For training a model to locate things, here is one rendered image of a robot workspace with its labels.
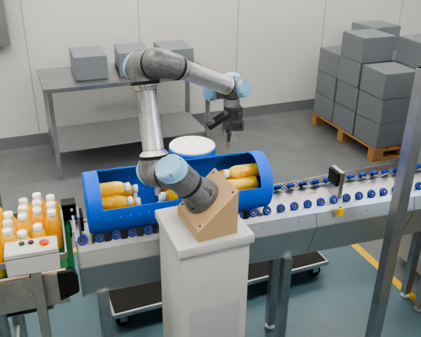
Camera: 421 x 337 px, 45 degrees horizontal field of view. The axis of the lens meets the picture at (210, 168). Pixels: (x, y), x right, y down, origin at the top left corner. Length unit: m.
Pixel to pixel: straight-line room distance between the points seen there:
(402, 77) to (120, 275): 3.70
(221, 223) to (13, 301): 0.97
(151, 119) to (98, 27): 3.65
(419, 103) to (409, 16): 5.05
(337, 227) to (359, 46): 3.07
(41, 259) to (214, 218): 0.70
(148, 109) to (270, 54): 4.44
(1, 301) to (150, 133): 0.97
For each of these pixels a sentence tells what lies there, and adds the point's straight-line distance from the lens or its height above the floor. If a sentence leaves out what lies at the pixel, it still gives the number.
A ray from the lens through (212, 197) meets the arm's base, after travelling 1.99.
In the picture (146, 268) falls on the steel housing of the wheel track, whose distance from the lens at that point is 2.54.
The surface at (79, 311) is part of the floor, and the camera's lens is 3.50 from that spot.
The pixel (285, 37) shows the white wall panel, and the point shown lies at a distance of 6.40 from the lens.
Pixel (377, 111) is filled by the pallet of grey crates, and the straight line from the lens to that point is 5.43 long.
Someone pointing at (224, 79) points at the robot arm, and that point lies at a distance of 2.09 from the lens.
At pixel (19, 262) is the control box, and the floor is 1.06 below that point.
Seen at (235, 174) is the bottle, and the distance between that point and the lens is 2.49.
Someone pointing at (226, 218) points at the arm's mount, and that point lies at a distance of 1.99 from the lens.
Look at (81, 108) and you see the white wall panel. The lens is 5.79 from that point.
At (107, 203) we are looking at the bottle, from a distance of 2.34.
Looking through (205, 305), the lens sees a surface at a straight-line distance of 2.18.
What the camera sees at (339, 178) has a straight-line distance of 2.77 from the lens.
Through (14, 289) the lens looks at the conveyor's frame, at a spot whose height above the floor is 0.86.
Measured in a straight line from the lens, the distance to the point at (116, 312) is 3.22.
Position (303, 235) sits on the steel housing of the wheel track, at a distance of 2.73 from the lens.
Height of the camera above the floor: 2.28
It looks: 26 degrees down
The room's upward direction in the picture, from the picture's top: 1 degrees clockwise
